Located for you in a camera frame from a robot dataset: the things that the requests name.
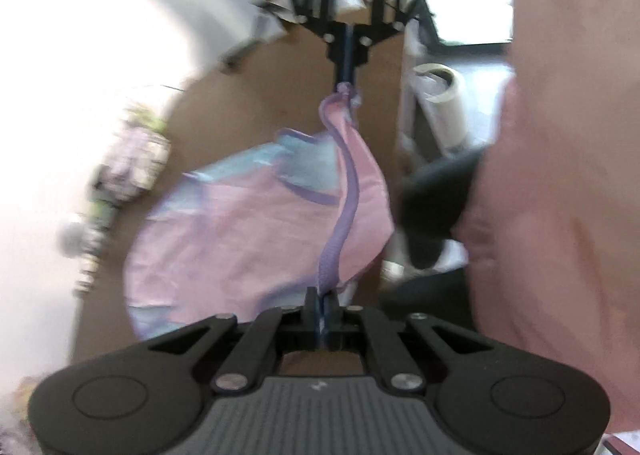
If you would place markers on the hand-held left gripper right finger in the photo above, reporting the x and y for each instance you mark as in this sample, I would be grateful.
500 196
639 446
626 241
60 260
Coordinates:
332 320

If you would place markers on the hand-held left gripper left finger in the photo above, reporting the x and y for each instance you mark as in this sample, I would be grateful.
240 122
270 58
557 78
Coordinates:
314 317

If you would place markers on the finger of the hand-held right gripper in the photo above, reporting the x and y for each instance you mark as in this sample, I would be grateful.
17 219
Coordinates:
342 60
362 47

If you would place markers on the pink blue purple garment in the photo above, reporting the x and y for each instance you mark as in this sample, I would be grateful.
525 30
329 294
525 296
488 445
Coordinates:
240 235

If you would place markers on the white cylindrical bin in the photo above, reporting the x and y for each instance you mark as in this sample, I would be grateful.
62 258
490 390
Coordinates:
450 120

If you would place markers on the black office chair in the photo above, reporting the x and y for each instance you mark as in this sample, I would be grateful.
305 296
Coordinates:
435 195

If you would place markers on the green spray bottle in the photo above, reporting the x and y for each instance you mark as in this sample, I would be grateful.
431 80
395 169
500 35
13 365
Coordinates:
142 117

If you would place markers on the white round-head robot toy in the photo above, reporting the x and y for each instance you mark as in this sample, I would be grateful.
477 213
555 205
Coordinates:
72 235

